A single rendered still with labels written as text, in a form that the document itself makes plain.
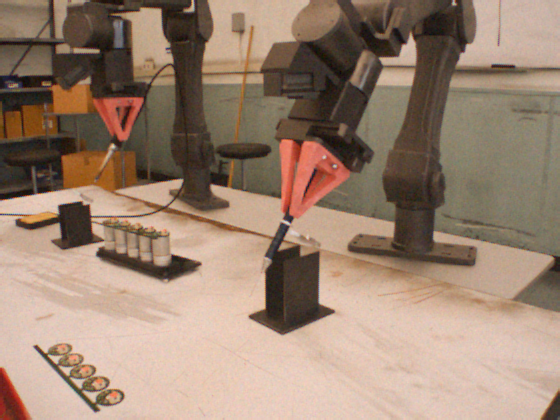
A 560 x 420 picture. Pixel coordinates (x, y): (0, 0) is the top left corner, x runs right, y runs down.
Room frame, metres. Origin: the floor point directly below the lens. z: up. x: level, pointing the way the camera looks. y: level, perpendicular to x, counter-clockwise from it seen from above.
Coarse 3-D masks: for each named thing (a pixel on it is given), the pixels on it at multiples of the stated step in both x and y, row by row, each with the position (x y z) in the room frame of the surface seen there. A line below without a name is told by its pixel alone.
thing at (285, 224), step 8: (312, 176) 0.56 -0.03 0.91; (304, 192) 0.55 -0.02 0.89; (288, 208) 0.55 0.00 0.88; (288, 216) 0.54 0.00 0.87; (280, 224) 0.54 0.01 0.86; (288, 224) 0.53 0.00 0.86; (280, 232) 0.53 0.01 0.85; (272, 240) 0.53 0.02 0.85; (280, 240) 0.53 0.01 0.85; (272, 248) 0.53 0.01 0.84; (264, 256) 0.52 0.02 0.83; (272, 256) 0.52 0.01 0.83
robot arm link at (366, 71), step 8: (368, 48) 0.60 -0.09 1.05; (360, 56) 0.59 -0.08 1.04; (368, 56) 0.59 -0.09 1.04; (376, 56) 0.60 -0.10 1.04; (360, 64) 0.59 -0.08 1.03; (368, 64) 0.59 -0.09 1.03; (376, 64) 0.60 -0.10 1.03; (344, 72) 0.58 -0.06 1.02; (352, 72) 0.58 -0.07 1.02; (360, 72) 0.58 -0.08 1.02; (368, 72) 0.59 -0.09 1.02; (376, 72) 0.60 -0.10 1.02; (352, 80) 0.58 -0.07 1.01; (360, 80) 0.58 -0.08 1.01; (368, 80) 0.59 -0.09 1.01; (376, 80) 0.60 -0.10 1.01; (360, 88) 0.58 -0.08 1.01; (368, 88) 0.59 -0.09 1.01; (368, 96) 0.59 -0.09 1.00
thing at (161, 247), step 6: (156, 240) 0.66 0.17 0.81; (162, 240) 0.66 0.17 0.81; (168, 240) 0.66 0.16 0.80; (156, 246) 0.66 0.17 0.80; (162, 246) 0.66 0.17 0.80; (168, 246) 0.66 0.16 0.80; (156, 252) 0.66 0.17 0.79; (162, 252) 0.66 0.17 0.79; (168, 252) 0.66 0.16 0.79; (156, 258) 0.66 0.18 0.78; (162, 258) 0.66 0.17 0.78; (168, 258) 0.66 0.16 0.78; (156, 264) 0.66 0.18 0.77; (162, 264) 0.66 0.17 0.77; (168, 264) 0.66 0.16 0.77
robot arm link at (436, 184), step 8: (432, 176) 0.73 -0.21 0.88; (440, 176) 0.73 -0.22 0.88; (432, 184) 0.72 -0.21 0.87; (440, 184) 0.73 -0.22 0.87; (432, 192) 0.72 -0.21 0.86; (440, 192) 0.73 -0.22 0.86; (392, 200) 0.78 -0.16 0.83; (400, 200) 0.77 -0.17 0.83; (408, 200) 0.76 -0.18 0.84; (432, 200) 0.73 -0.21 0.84; (440, 200) 0.75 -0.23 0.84; (432, 208) 0.74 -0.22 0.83
